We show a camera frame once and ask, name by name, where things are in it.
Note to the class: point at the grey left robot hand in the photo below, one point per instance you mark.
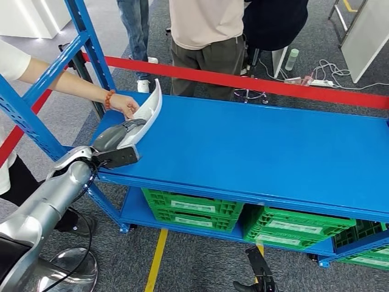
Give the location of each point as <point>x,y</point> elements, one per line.
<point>112,139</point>

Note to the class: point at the person's hand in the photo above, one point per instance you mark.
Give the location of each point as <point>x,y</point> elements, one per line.
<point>124,104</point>

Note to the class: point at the white curved plastic part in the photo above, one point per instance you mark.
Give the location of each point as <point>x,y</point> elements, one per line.
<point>150,109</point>

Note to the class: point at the person's forearm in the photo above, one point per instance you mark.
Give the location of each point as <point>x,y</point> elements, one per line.
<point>66,82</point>

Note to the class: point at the blue metal shelf rack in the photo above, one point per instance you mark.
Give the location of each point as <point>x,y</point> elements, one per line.
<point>243,149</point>

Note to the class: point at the red barrier belt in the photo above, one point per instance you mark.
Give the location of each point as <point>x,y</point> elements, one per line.
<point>231,80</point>
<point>15,135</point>

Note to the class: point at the white platform block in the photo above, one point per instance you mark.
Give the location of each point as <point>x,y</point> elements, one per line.
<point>30,18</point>

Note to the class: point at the black stool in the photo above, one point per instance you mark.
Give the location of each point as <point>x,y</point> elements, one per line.
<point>253,80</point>

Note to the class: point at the white desk panel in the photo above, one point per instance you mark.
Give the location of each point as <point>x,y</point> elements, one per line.
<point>279,62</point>

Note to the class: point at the yellow floor tape strip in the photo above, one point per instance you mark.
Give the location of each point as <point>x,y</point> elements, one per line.
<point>260,248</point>

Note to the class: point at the pale green bottle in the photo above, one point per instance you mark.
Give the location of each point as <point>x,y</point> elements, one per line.
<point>292,59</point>

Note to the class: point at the white power strip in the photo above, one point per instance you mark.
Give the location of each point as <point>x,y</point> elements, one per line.
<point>320,83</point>

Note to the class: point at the white board panel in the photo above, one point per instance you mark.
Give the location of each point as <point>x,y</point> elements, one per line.
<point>368,40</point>

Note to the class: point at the dark green plastic crate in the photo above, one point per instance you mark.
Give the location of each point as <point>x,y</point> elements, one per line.
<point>355,233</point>

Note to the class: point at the chrome barrier post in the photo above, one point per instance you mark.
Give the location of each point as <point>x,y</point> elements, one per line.
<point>88,82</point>

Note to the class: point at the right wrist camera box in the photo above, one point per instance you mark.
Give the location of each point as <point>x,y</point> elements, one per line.
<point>259,264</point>

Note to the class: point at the grey metal frame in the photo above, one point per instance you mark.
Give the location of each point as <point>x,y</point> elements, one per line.
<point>339,18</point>

